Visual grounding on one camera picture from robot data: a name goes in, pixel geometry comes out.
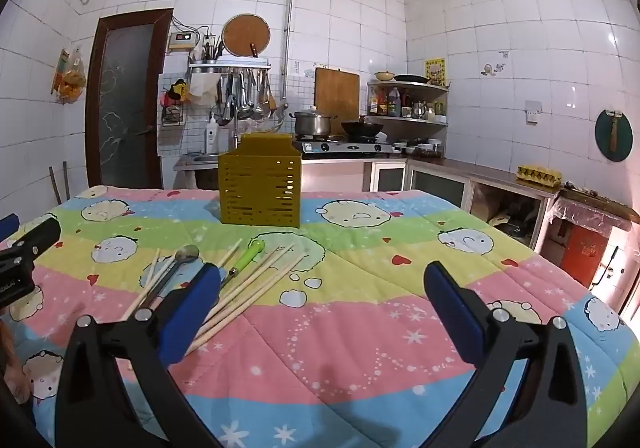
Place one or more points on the steel sink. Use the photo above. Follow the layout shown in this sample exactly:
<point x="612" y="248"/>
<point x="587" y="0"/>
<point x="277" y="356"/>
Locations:
<point x="197" y="159"/>

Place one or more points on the cluster of small dishes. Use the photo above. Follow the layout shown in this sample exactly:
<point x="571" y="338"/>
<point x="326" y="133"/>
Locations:
<point x="420" y="148"/>

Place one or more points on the green round wall board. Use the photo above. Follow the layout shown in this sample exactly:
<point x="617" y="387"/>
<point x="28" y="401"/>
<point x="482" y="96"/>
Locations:
<point x="602" y="143"/>

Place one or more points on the row of hanging metal ladles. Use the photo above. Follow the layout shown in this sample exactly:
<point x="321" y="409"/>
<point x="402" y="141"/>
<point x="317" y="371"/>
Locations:
<point x="247" y="98"/>

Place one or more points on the white soap bottle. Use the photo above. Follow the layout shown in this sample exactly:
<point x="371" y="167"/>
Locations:
<point x="212" y="136"/>

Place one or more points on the person's left forearm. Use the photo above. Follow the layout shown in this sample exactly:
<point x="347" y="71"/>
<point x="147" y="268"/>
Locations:
<point x="12" y="363"/>

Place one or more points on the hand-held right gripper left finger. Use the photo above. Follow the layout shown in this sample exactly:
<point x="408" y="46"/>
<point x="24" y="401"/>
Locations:
<point x="192" y="313"/>

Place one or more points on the clear plastic sheet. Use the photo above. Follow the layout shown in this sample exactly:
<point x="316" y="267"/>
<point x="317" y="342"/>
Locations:
<point x="595" y="213"/>

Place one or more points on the round wooden board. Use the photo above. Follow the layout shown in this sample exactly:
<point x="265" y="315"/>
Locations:
<point x="246" y="35"/>

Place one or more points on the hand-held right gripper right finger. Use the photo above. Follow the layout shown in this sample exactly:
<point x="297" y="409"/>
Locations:
<point x="452" y="313"/>

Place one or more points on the white wall pipe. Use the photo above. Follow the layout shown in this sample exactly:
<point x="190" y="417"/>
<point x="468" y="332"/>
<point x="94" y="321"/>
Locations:
<point x="290" y="3"/>

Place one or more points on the rectangular wooden cutting board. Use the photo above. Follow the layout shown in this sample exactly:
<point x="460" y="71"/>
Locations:
<point x="337" y="93"/>

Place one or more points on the hanging white cloth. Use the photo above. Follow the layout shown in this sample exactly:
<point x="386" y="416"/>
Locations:
<point x="202" y="87"/>

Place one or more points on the metal spoon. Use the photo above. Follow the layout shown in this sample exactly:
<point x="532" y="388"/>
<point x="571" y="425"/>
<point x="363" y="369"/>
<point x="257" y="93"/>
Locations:
<point x="175" y="268"/>

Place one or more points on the colourful printed blanket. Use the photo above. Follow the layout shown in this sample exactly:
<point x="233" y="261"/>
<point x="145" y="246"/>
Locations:
<point x="350" y="328"/>

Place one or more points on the yellow egg carton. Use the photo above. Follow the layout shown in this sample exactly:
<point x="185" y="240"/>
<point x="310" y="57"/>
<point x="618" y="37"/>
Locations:
<point x="539" y="176"/>

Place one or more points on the beige wall control box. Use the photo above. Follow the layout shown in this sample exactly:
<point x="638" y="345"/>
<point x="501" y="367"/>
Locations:
<point x="181" y="41"/>

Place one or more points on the beige bowl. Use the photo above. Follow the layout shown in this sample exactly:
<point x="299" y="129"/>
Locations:
<point x="384" y="76"/>

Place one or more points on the black wok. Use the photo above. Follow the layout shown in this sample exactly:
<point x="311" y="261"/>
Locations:
<point x="362" y="128"/>

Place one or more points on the metal wall rack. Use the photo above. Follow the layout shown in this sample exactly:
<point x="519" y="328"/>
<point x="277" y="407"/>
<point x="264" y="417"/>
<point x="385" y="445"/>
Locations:
<point x="230" y="64"/>

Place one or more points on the white wall socket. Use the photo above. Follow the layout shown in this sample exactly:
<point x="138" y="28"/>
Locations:
<point x="533" y="112"/>

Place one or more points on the steel cooking pot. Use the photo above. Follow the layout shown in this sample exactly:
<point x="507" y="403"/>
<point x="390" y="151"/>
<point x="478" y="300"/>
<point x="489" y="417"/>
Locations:
<point x="312" y="123"/>

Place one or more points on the yellow wall sticker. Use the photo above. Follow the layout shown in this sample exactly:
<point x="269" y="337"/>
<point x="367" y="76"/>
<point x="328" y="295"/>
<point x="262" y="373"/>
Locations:
<point x="435" y="72"/>

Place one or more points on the metal corner shelf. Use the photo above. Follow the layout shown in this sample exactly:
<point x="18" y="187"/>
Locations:
<point x="415" y="123"/>

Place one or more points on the red box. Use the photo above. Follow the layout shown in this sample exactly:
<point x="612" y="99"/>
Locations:
<point x="584" y="253"/>

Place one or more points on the brown door with frosted glass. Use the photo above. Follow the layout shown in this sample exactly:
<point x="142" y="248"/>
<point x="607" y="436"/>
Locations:
<point x="125" y="103"/>

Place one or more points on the hanging orange plastic bag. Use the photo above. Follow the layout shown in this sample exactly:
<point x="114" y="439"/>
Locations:
<point x="70" y="78"/>

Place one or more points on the yellow slotted utensil holder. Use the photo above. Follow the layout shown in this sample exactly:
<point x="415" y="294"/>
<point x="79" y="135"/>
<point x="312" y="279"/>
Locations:
<point x="260" y="183"/>

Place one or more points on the cutlery cup on rack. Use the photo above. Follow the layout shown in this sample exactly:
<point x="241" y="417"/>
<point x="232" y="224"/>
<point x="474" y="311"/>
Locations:
<point x="211" y="53"/>

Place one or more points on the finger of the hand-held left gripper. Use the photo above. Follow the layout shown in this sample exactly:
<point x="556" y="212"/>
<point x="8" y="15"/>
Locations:
<point x="39" y="233"/>
<point x="7" y="226"/>

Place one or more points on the black frying pan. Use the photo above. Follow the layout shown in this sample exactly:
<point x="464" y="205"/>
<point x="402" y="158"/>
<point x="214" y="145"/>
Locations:
<point x="411" y="78"/>

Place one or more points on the kitchen counter cabinet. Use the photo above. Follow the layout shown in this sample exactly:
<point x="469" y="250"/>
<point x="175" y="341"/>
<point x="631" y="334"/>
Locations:
<point x="440" y="183"/>

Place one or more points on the gas stove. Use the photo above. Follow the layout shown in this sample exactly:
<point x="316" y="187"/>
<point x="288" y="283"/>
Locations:
<point x="345" y="147"/>

